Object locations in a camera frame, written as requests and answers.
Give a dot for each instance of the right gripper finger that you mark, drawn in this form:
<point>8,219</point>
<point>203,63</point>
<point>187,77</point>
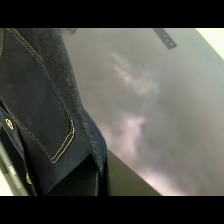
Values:
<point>125,181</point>

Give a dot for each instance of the dark blue denim garment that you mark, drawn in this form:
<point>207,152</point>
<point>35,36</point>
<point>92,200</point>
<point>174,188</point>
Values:
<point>43,100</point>

